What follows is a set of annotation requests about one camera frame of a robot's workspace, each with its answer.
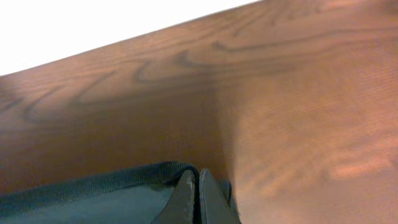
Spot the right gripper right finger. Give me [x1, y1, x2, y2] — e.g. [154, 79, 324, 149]
[199, 169, 241, 224]

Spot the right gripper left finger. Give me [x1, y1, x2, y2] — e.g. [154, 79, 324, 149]
[151, 170, 195, 224]

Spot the black t-shirt with white logo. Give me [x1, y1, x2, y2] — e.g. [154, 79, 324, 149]
[0, 161, 240, 224]

